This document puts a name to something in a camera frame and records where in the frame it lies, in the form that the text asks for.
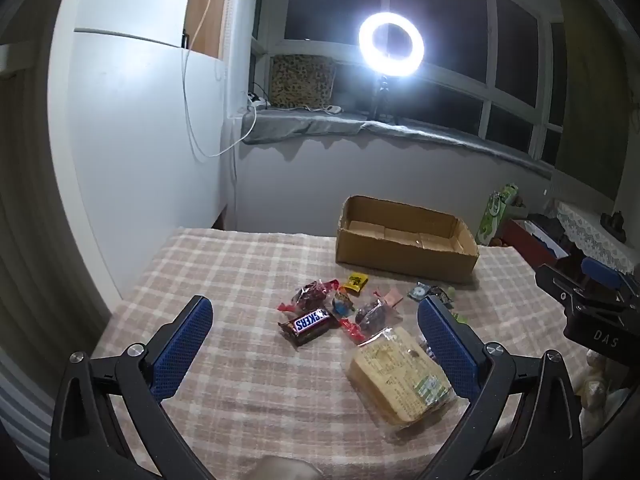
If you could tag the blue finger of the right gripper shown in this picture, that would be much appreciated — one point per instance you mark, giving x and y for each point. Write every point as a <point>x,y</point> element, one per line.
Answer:
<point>557,285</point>
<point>601,273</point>

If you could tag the green gift bag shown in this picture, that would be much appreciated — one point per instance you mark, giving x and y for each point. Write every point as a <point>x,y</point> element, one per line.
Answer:
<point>494,212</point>

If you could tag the pink plaid tablecloth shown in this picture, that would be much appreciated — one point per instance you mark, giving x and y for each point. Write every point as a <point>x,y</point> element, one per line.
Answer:
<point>250,393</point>

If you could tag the dark brown candy packet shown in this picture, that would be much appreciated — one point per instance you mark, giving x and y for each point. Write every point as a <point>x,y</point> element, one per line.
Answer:
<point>444,294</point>

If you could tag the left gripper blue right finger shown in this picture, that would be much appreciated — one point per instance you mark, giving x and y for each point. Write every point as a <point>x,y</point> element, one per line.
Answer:
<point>456,347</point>

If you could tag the small green candy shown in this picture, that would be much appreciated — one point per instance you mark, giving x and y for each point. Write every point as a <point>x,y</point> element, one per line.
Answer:
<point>458,317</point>

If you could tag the white gloved hand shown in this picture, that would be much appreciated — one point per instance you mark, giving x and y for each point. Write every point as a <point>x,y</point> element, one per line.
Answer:
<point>601,392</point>

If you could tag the brown Snickers bar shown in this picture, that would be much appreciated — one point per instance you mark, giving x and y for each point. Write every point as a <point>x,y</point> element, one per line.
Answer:
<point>308,326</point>

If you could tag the yellow candy packet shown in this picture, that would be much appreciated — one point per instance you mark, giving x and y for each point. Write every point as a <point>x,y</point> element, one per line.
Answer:
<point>355,282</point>

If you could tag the round colourful snack packet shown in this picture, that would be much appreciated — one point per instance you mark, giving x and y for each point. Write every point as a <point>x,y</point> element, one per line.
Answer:
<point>342,305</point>

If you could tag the red date cake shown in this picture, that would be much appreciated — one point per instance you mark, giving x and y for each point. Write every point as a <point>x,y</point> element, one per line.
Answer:
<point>370,320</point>
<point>309,297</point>

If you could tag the large cracker pack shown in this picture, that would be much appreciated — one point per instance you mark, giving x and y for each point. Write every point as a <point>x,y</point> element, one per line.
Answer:
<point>398,378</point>

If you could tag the teal mint candy packet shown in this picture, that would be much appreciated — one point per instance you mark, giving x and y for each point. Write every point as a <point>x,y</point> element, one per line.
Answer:
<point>419,291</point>

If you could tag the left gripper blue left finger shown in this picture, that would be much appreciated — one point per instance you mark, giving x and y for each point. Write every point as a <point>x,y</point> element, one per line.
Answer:
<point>173,348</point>

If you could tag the white cabinet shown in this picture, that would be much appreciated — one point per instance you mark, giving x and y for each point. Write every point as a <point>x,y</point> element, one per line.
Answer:
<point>135,120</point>

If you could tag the white power strip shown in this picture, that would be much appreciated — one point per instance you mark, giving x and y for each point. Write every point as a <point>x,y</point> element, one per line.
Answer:
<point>257,101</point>

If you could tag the cardboard box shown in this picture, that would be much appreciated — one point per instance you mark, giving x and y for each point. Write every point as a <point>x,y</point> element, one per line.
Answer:
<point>405,239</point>

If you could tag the ring light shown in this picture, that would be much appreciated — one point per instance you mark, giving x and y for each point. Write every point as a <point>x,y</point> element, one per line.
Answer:
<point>391,45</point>

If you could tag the red box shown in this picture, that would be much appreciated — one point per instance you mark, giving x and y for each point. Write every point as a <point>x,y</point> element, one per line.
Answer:
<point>532,243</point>

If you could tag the pink candy packet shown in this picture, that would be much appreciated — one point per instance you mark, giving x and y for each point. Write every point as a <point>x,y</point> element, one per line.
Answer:
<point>392,298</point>

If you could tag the white lace cloth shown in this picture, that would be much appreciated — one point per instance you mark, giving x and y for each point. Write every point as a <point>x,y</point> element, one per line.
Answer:
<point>583,228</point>

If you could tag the leopard print cushion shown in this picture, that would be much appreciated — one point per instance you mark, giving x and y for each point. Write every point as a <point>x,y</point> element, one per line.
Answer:
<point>301,80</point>

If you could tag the grey windowsill cloth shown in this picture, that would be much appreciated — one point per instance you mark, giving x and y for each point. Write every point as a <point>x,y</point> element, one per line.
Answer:
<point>277,125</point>

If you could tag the black tripod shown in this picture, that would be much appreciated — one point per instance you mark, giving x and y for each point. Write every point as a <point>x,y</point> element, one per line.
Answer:
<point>382,106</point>

